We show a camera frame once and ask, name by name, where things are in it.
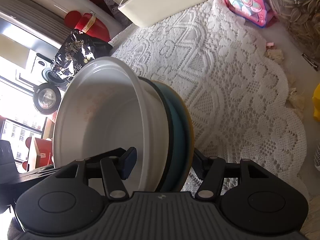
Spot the cream bowl yellow rim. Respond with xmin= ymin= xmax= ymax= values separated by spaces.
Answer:
xmin=172 ymin=90 xmax=195 ymax=191

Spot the blue enamel bowl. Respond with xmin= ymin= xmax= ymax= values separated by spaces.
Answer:
xmin=151 ymin=81 xmax=187 ymax=192

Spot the white bowl orange logo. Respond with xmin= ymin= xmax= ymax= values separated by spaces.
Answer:
xmin=53 ymin=57 xmax=169 ymax=192

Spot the white lace tablecloth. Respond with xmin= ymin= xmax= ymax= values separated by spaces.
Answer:
xmin=111 ymin=0 xmax=308 ymax=196

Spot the black frying pan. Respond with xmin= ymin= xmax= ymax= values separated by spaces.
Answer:
xmin=33 ymin=82 xmax=61 ymax=115

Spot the white toy microphone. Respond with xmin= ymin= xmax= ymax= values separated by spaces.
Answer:
xmin=313 ymin=147 xmax=320 ymax=171

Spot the black tea package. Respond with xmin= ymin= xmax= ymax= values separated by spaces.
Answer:
xmin=51 ymin=29 xmax=113 ymax=82

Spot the yellow rubber duck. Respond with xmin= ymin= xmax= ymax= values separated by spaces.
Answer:
xmin=312 ymin=83 xmax=320 ymax=122

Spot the red lidded jar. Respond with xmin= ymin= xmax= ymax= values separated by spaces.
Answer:
xmin=64 ymin=10 xmax=111 ymax=42

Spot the pink marshmallow bag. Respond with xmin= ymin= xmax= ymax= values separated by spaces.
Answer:
xmin=224 ymin=0 xmax=274 ymax=28

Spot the glass sunflower seed jar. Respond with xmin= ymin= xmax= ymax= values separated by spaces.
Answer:
xmin=268 ymin=0 xmax=319 ymax=62

